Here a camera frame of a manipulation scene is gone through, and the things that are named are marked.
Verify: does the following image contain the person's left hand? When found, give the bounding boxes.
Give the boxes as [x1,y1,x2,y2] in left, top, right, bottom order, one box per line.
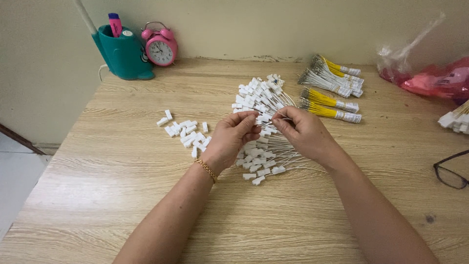
[201,111,262,175]

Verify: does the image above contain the person's right hand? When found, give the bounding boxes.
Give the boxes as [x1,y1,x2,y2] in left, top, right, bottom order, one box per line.
[271,106,343,171]

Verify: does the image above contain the thin white wire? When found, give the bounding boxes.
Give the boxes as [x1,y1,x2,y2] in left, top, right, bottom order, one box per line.
[259,110,294,121]

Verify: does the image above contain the pile of loose white connectors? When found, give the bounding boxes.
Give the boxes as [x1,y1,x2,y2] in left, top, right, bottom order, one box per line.
[156,109,213,159]

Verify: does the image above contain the pink alarm clock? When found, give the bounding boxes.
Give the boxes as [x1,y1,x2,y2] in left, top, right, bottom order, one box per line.
[141,21,179,67]

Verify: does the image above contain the teal desk lamp base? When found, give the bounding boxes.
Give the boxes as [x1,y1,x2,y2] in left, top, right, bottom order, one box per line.
[91,24,155,81]

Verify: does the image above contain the clear bag with red contents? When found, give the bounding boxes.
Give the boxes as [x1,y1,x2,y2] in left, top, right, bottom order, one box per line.
[377,12,469,106]

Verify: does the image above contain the dark-framed eyeglasses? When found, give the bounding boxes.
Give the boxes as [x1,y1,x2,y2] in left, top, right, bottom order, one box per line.
[433,149,469,190]

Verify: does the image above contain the pink highlighter pen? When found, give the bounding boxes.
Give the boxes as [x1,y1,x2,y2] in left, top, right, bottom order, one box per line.
[108,13,124,38]

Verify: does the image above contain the white lamp neck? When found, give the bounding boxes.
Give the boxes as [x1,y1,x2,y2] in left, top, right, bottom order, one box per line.
[74,0,98,36]

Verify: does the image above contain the yellow wire bundle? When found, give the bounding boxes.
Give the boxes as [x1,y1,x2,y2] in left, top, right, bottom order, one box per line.
[298,99,362,124]
[300,87,360,113]
[311,54,362,77]

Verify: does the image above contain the gold chain bracelet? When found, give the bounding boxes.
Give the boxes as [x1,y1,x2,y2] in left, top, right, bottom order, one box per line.
[194,158,218,184]

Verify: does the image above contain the pile of wired white connectors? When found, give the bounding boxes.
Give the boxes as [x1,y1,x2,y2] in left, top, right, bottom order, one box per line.
[231,74,329,186]

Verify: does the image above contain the white wire bundle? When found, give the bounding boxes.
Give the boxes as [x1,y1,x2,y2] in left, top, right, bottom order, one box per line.
[298,62,365,99]

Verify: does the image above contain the bundle of wired connectors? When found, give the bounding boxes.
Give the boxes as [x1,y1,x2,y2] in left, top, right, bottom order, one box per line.
[437,99,469,135]

